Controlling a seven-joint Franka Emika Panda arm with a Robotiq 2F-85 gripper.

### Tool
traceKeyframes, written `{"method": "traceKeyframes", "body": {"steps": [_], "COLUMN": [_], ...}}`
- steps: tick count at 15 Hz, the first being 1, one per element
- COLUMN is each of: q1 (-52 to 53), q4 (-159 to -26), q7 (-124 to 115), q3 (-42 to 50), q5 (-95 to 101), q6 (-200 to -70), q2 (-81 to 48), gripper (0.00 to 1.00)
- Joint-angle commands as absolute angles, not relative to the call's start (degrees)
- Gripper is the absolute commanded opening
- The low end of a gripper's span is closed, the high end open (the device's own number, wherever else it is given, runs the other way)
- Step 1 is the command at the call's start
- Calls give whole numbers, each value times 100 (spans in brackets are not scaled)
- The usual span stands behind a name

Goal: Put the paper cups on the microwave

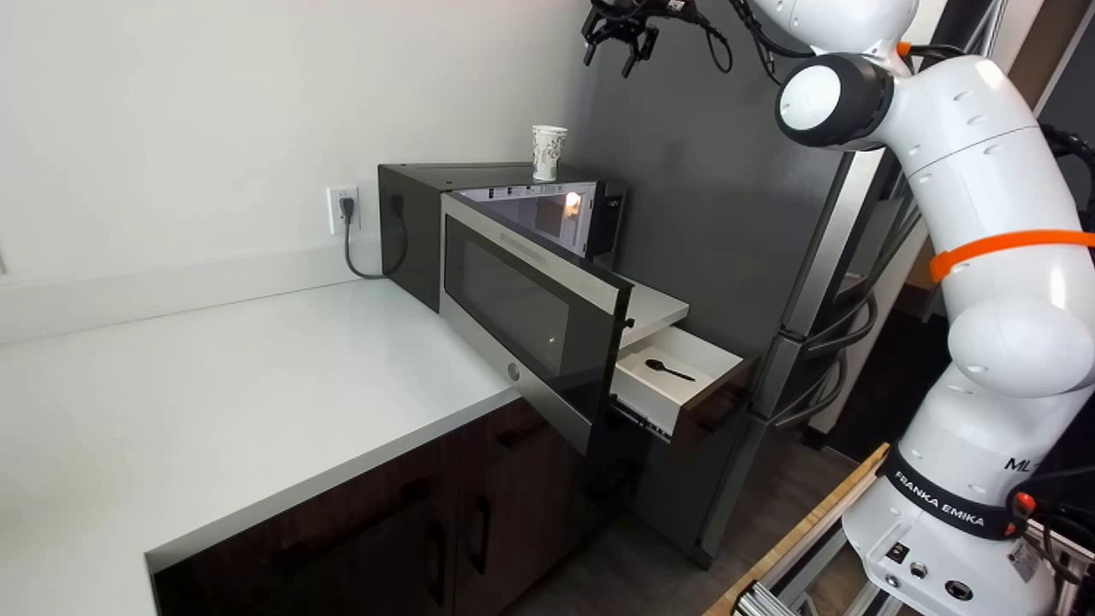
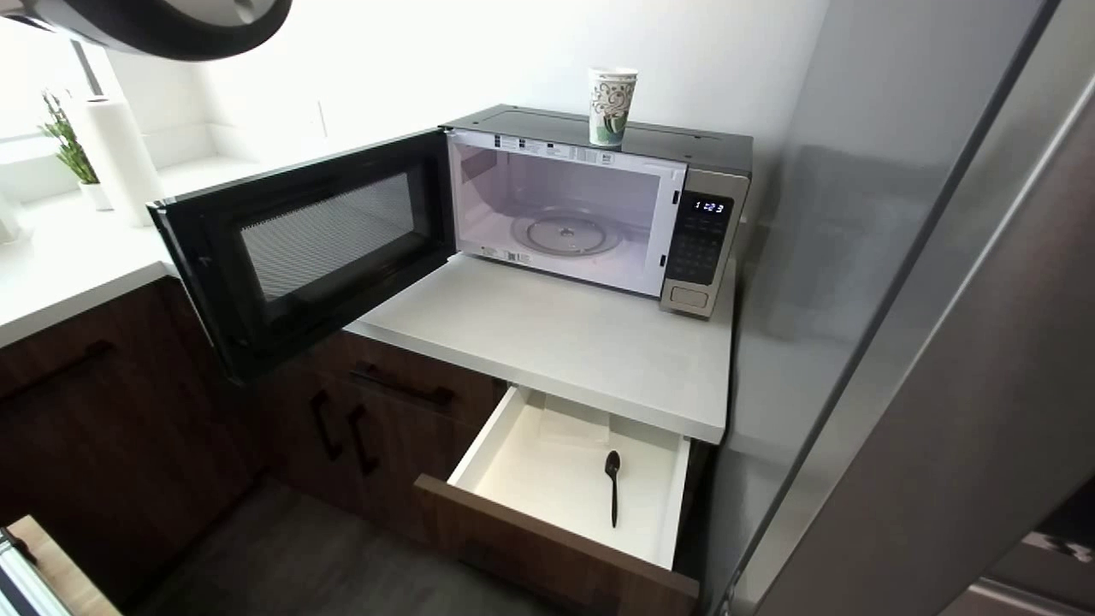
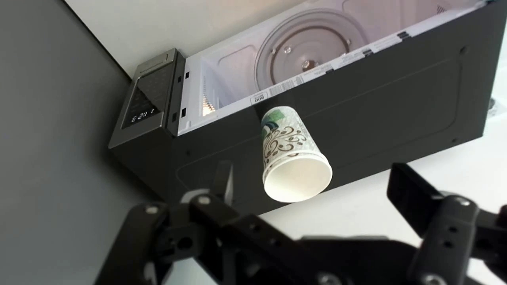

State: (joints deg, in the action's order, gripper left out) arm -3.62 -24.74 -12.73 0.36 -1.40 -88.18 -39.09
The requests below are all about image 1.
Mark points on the open white wooden drawer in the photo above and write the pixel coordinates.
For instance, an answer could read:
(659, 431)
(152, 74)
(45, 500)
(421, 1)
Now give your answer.
(671, 376)

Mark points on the aluminium frame profile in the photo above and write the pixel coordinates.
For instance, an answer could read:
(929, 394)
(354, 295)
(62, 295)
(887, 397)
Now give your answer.
(800, 584)

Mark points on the dark brown wooden cabinet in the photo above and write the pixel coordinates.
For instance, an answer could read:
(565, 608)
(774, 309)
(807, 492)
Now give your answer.
(379, 535)

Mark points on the white wall power outlet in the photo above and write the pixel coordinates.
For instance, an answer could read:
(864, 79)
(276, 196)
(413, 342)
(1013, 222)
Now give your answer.
(343, 211)

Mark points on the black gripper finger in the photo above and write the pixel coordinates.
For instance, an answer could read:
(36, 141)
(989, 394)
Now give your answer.
(641, 52)
(598, 43)

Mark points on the black plastic spoon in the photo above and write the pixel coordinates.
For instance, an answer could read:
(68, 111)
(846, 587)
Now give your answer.
(670, 366)

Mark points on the silver microwave oven body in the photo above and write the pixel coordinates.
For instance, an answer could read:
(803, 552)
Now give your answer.
(413, 226)

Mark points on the light wooden table board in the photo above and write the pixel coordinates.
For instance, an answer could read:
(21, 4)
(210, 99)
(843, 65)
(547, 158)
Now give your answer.
(800, 523)

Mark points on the black microwave door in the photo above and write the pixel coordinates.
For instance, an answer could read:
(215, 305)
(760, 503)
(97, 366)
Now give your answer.
(525, 312)

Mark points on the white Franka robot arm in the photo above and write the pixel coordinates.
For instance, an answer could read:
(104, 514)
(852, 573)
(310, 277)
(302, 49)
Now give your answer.
(1004, 342)

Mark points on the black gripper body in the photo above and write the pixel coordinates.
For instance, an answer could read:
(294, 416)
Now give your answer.
(625, 16)

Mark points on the stainless steel refrigerator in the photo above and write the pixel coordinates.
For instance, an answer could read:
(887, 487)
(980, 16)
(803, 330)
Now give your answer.
(732, 226)

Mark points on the patterned white paper cup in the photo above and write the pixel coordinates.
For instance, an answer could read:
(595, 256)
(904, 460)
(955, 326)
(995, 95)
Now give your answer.
(549, 151)

